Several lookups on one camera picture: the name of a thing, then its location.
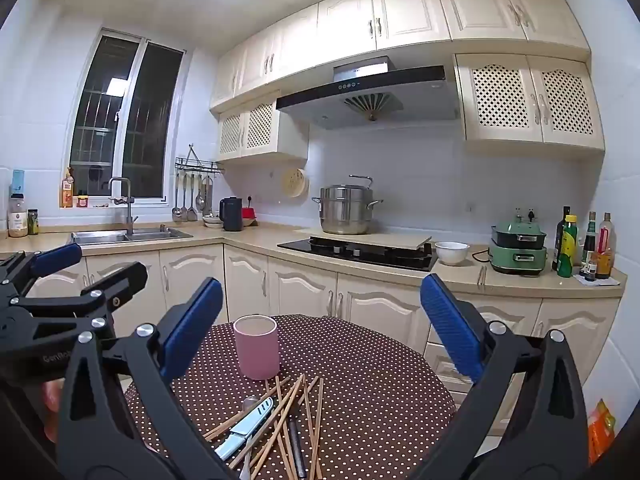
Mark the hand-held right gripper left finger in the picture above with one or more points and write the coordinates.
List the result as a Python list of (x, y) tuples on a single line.
[(192, 330)]

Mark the large lattice door cabinet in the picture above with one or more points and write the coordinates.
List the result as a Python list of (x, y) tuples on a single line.
[(530, 105)]

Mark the cream upper wall cabinets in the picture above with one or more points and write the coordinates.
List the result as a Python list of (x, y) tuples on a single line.
[(400, 10)]

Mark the cream base kitchen cabinets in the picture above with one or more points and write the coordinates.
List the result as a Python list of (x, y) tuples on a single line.
[(300, 285)]

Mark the pink cup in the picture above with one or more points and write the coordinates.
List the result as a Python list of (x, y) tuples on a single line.
[(256, 350)]

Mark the stainless steel sink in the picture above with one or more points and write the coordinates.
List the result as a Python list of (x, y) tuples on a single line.
[(100, 236)]

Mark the white wall socket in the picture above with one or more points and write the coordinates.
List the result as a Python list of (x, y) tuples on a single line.
[(527, 213)]

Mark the clear bottle red label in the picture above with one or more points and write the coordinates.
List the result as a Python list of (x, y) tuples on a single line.
[(605, 250)]

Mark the metal sink faucet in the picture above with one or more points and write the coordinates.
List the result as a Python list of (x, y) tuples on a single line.
[(131, 210)]

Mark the small lattice door cabinet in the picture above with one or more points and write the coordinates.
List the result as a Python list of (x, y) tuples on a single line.
[(260, 130)]

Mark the orange printed bag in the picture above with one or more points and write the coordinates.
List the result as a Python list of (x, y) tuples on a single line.
[(601, 430)]

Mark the green bottle yellow cap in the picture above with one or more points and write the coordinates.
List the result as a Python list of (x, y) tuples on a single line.
[(567, 250)]

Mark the light blue kitchen knife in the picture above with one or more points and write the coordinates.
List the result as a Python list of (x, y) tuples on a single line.
[(245, 430)]

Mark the red container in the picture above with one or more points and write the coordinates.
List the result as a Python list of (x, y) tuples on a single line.
[(249, 217)]

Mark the black wall utensil rack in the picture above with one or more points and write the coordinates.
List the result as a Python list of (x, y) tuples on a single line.
[(197, 164)]

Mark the hanging metal kitchen utensil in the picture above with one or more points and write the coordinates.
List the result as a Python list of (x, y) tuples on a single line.
[(184, 211), (192, 214), (200, 202), (176, 212)]

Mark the white bowl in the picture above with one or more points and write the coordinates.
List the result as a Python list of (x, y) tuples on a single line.
[(451, 254)]

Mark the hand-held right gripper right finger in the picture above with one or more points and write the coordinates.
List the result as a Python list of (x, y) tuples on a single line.
[(450, 325)]

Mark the black gas stove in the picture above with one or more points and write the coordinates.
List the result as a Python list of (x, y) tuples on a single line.
[(350, 252)]

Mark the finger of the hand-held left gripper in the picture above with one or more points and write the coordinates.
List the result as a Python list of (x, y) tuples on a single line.
[(120, 282), (57, 257)]

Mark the small green jar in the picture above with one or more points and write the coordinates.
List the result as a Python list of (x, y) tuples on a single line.
[(33, 222)]

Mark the black electric kettle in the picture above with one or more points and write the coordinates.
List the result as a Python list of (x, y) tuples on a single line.
[(231, 215)]

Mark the black range hood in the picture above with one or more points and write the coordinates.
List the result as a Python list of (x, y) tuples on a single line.
[(320, 110)]

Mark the green electric cooker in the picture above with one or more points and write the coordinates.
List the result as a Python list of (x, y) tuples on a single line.
[(517, 255)]

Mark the orange dish soap bottle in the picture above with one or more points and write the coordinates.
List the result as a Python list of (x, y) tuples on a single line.
[(66, 192)]

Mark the person's left hand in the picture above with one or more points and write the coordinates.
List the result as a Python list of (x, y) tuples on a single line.
[(51, 400)]

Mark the metal spoon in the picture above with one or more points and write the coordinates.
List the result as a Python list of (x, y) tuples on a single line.
[(250, 402)]

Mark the dark sauce bottle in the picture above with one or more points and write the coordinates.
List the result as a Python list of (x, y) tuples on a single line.
[(590, 245)]

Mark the stacked small dishes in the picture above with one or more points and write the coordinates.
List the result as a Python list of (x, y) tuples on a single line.
[(212, 221)]

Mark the bunch of wooden chopsticks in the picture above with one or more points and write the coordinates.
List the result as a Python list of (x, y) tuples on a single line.
[(282, 417)]

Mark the white label jar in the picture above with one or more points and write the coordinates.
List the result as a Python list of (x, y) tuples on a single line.
[(18, 220)]

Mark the stainless steel steamer pot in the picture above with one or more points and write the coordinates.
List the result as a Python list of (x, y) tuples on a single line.
[(345, 215)]

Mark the kitchen window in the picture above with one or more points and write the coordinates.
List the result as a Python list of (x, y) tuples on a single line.
[(150, 125)]

